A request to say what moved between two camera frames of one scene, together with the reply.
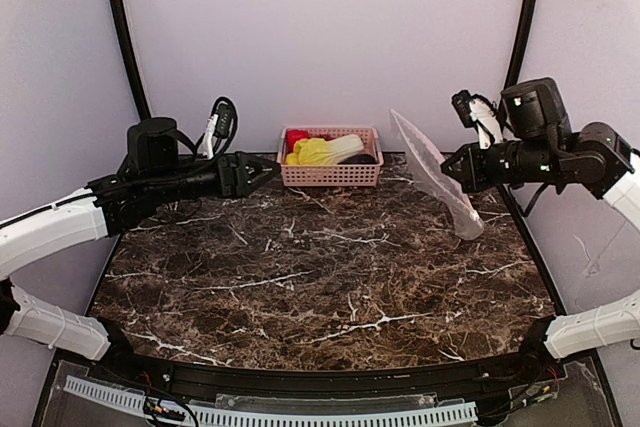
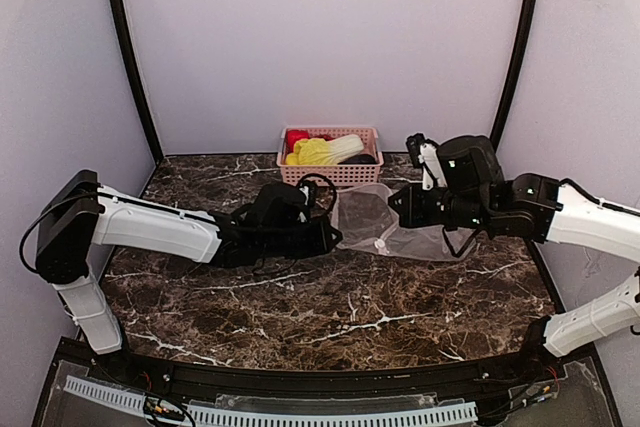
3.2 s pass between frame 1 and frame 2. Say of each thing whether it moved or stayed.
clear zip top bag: moved
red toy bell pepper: stayed
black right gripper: moved
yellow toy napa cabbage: stayed
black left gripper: moved
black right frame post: stayed
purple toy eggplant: stayed
